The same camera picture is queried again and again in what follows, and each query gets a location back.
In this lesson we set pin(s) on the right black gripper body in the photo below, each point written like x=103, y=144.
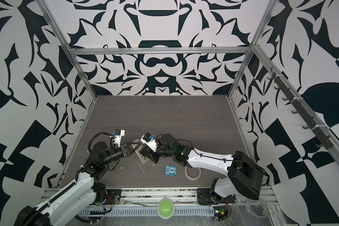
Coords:
x=163, y=152

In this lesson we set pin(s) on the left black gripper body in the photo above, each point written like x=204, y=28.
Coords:
x=125, y=154

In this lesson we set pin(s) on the white remote control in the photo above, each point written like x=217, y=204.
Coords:
x=143, y=159

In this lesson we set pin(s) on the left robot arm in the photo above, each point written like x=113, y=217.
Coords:
x=86, y=188

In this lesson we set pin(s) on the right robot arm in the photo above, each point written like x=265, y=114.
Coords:
x=242, y=175

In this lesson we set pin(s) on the blue owl figure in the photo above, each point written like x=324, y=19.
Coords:
x=170, y=170

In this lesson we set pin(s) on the green push button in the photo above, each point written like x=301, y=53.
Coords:
x=166, y=208

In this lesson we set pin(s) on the small circuit board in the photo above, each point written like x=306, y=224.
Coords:
x=221, y=214

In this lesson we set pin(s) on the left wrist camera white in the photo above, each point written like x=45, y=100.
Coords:
x=115, y=140

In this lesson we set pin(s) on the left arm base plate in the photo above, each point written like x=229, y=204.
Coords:
x=110, y=196

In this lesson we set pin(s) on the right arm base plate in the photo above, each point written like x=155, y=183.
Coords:
x=206, y=197

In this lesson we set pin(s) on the slotted cable duct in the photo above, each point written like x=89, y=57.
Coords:
x=206, y=211

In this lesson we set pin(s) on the aluminium frame rail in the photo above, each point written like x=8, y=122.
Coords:
x=163, y=50

